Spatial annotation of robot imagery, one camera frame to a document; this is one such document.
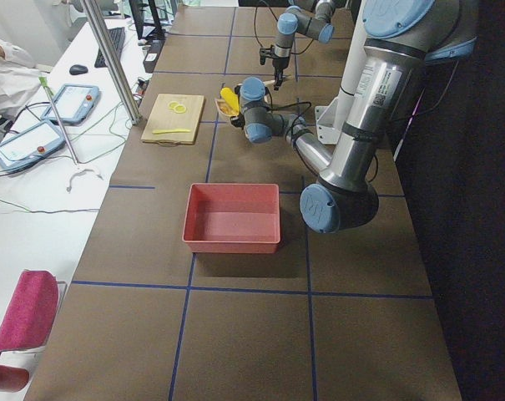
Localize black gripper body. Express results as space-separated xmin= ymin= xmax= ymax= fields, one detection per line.
xmin=272 ymin=55 xmax=290 ymax=76
xmin=230 ymin=113 xmax=245 ymax=130

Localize brown toy ginger root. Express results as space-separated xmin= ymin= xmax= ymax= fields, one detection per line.
xmin=219 ymin=104 xmax=232 ymax=116

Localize yellow toy corn cob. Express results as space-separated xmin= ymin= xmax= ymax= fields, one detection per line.
xmin=220 ymin=87 xmax=240 ymax=115

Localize beige hand brush black bristles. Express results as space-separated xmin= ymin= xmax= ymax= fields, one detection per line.
xmin=263 ymin=75 xmax=295 ymax=88

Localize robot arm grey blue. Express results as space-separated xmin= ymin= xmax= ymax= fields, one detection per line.
xmin=239 ymin=1 xmax=478 ymax=233
xmin=260 ymin=0 xmax=350 ymax=91

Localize pink plastic bin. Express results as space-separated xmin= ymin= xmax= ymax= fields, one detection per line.
xmin=182 ymin=183 xmax=281 ymax=254

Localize yellow plastic toy knife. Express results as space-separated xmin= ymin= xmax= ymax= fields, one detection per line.
xmin=152 ymin=128 xmax=191 ymax=135

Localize lower toy lemon slice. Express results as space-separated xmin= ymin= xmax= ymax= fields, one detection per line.
xmin=171 ymin=104 xmax=187 ymax=114

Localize wooden cutting board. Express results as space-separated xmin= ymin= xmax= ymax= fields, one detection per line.
xmin=141 ymin=94 xmax=205 ymax=145

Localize black keyboard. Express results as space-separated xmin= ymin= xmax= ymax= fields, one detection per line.
xmin=93 ymin=27 xmax=127 ymax=69

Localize far teach pendant tablet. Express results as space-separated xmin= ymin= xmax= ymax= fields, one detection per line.
xmin=53 ymin=84 xmax=100 ymax=125

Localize teach pendant tablet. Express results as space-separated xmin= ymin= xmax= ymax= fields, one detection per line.
xmin=0 ymin=120 xmax=65 ymax=173
xmin=53 ymin=84 xmax=100 ymax=125

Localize metal grabber stick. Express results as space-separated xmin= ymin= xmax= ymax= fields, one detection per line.
xmin=38 ymin=76 xmax=103 ymax=193

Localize black computer mouse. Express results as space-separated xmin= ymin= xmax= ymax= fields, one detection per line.
xmin=69 ymin=64 xmax=88 ymax=76

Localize near teach pendant tablet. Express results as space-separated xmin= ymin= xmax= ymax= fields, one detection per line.
xmin=0 ymin=120 xmax=65 ymax=173

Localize person in white coat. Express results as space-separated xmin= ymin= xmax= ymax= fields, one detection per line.
xmin=0 ymin=38 xmax=41 ymax=121

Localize magenta cloth on stand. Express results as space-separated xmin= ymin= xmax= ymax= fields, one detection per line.
xmin=0 ymin=270 xmax=59 ymax=356

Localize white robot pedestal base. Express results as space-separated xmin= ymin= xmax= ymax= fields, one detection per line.
xmin=315 ymin=18 xmax=366 ymax=145

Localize aluminium frame post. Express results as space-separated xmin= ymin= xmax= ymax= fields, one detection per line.
xmin=81 ymin=0 xmax=142 ymax=125

